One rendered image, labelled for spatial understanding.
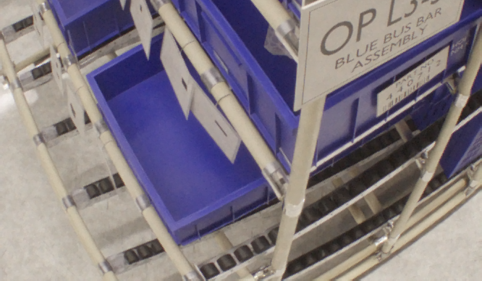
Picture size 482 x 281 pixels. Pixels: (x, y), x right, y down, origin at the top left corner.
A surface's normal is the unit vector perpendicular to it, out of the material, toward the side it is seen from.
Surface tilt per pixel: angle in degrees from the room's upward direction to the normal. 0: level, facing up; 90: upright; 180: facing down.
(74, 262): 0
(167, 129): 3
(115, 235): 0
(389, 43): 90
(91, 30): 90
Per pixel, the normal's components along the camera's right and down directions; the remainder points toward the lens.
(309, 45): 0.50, 0.77
